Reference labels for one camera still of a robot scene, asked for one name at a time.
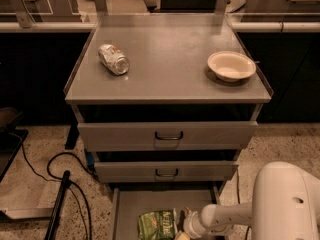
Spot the white horizontal rail pipe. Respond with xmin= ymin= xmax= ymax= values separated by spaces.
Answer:
xmin=0 ymin=22 xmax=320 ymax=33

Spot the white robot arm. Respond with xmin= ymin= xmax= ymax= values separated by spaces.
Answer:
xmin=183 ymin=162 xmax=320 ymax=240

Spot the middle grey drawer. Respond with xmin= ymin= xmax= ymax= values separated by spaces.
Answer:
xmin=94 ymin=161 xmax=238 ymax=183

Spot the black middle drawer handle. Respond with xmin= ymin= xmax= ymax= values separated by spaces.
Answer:
xmin=155 ymin=169 xmax=179 ymax=178

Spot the black bar on floor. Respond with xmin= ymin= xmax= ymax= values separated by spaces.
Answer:
xmin=45 ymin=170 xmax=70 ymax=240

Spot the black cable left floor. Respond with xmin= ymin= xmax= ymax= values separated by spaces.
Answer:
xmin=9 ymin=132 xmax=98 ymax=240

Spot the black cable floor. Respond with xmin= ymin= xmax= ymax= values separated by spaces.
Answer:
xmin=9 ymin=132 xmax=98 ymax=240
xmin=235 ymin=169 xmax=251 ymax=240

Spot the dark object left edge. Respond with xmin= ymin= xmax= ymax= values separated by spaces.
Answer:
xmin=0 ymin=107 xmax=28 ymax=182

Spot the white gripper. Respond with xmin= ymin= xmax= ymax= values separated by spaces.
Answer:
xmin=174 ymin=207 xmax=208 ymax=240

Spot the top grey drawer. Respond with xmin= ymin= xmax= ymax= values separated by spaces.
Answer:
xmin=78 ymin=121 xmax=258 ymax=152

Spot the grey drawer cabinet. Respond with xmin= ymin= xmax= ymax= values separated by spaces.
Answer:
xmin=63 ymin=13 xmax=274 ymax=240

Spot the bottom grey open drawer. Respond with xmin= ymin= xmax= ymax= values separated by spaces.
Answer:
xmin=109 ymin=186 xmax=220 ymax=240

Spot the black drawer handle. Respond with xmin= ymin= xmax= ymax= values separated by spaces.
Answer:
xmin=154 ymin=131 xmax=184 ymax=141
xmin=155 ymin=169 xmax=179 ymax=178

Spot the crushed silver soda can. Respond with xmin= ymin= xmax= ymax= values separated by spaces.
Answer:
xmin=98 ymin=44 xmax=130 ymax=75

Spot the green jalapeno chip bag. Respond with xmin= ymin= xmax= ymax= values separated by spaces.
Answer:
xmin=138 ymin=209 xmax=177 ymax=240

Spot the white paper bowl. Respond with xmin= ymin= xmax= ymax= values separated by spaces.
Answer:
xmin=207 ymin=51 xmax=256 ymax=82

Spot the black cable right floor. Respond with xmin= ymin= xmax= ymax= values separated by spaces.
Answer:
xmin=235 ymin=169 xmax=251 ymax=240

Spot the black top drawer handle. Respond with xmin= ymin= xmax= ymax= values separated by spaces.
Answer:
xmin=154 ymin=131 xmax=184 ymax=141

